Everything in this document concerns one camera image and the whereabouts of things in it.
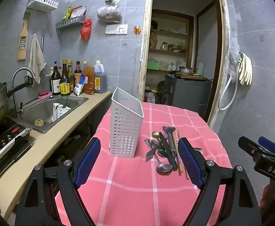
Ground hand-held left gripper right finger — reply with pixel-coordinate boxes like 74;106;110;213
177;137;263;226

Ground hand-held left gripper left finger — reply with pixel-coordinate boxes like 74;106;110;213
15;137;101;226

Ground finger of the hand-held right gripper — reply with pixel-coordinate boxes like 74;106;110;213
238;136;273;162
258;136;275;157

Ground wooden chopstick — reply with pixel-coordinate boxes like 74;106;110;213
178;132;189;180
176;128;182;176

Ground dark-handled knife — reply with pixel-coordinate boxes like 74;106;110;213
159;132;178;170

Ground large silver spoon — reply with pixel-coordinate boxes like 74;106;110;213
151;140;174;176

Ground small silver spoon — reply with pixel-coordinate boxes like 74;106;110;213
157;144;168;158

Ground metal peeler tool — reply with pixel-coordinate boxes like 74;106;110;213
162;126;177;156

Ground silver fork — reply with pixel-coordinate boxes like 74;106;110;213
144;139;161;162

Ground gold spoon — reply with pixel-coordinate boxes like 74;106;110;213
152;131;162;146

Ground white perforated utensil holder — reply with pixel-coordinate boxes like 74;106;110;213
109;87;144;159

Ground person's right hand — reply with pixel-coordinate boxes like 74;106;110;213
260;181;275;226

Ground beige kitchen counter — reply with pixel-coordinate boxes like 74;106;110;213
0;91;113;219

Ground pink checked tablecloth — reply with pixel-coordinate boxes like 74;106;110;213
55;101;233;226

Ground white cup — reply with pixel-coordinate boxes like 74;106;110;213
53;102;71;121

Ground grey cabinet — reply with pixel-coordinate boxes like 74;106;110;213
163;74;212;120

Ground steel sink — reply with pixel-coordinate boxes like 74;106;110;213
7;95;89;134

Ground white and blue packet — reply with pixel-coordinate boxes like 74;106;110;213
73;75;86;96

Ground cream rubber gloves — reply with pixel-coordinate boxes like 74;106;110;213
239;52;253;86

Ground large dark liquid jug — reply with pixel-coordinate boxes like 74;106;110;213
94;60;107;94

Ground orange seasoning bag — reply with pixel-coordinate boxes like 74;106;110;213
82;61;95;95

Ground soy sauce bottle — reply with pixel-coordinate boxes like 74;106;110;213
60;60;71;96

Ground slim dark sauce bottle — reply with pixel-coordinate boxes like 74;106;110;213
67;60;75;93

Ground dark pump bottle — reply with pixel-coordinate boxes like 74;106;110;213
50;62;62;96

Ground wooden cutting board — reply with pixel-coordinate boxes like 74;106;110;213
175;73;208;80

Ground black induction cooker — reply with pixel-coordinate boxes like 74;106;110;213
0;116;34;172

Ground pale green canister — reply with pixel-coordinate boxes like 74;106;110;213
196;62;205;76

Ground red-capped dark bottle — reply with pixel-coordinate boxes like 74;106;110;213
74;61;82;85

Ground steel pot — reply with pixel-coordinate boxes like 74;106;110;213
178;66;198;74

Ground steel faucet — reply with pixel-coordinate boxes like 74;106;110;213
11;66;35;118

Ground wooden shelf unit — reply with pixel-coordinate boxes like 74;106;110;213
147;9;194;92

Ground beige hanging towel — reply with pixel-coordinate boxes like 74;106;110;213
28;33;46;84

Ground red plastic bag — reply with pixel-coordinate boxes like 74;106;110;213
80;18;93;41

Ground clear hanging plastic bag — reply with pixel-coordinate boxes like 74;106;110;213
96;0;123;23

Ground seasoning packets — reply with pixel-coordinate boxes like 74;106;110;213
61;5;87;21

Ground white hose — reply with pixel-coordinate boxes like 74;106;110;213
218;74;239;111

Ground clear wall plastic bag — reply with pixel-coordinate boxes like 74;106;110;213
227;37;241;83

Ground wooden door frame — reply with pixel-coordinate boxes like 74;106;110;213
137;0;230;128

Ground wall socket panel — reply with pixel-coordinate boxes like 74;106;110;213
105;24;128;35

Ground grey wall shelf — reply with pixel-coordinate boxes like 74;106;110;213
56;15;86;30

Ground white wall basket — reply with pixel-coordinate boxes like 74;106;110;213
26;0;60;12

